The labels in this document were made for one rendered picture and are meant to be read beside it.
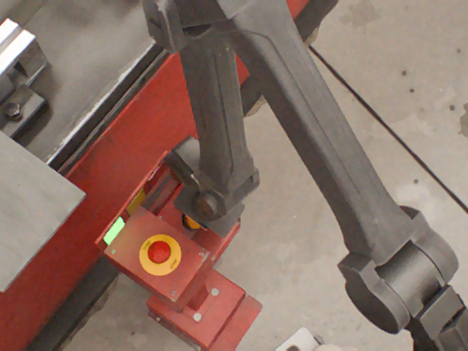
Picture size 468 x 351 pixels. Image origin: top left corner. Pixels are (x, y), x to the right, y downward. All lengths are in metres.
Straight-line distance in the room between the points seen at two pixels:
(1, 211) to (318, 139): 0.57
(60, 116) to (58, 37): 0.15
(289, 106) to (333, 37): 1.67
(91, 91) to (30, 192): 0.26
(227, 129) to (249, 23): 0.25
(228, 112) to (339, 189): 0.20
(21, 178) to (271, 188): 1.13
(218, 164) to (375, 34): 1.49
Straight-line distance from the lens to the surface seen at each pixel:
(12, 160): 1.17
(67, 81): 1.35
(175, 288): 1.30
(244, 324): 2.06
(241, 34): 0.69
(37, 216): 1.14
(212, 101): 0.86
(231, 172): 0.99
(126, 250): 1.33
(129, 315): 2.10
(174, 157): 1.12
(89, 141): 1.38
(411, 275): 0.82
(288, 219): 2.14
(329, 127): 0.73
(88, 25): 1.39
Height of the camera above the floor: 2.05
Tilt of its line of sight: 70 degrees down
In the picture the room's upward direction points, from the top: straight up
